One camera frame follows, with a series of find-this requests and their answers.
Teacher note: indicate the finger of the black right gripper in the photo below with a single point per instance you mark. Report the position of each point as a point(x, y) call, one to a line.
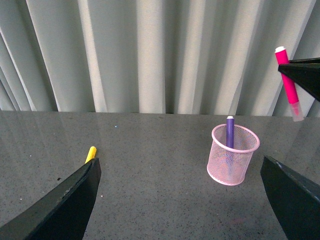
point(305, 73)

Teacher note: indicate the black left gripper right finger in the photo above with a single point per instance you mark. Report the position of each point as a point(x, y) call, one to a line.
point(295, 200)

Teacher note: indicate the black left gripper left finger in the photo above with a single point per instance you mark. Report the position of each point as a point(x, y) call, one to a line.
point(63, 213)

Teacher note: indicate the pink marker pen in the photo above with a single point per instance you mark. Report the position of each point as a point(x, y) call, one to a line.
point(289, 86)

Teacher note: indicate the purple marker pen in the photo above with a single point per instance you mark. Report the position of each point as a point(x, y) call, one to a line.
point(230, 124)

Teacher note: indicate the pink mesh pen cup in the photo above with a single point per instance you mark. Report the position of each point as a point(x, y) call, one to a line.
point(246, 142)

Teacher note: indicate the yellow marker pen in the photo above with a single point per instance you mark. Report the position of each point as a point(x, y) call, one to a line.
point(91, 154)

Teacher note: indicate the grey pleated curtain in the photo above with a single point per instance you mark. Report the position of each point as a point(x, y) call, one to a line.
point(152, 56)

